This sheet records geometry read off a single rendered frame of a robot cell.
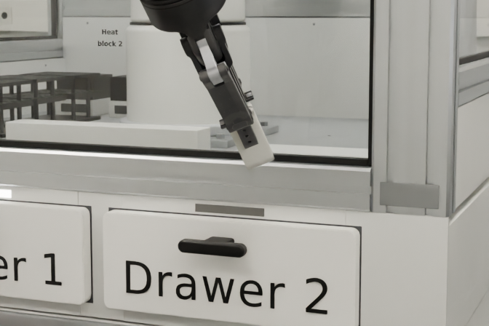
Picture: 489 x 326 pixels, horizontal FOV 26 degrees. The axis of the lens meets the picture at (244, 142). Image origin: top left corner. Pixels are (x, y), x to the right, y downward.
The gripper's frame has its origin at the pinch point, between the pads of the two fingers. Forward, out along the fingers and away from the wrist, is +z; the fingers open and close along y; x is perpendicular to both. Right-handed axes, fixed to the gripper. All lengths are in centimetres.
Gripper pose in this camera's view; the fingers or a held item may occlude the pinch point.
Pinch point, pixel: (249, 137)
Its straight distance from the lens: 106.0
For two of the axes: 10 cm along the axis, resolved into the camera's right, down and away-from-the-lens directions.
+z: 3.3, 7.0, 6.3
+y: -1.8, -6.1, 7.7
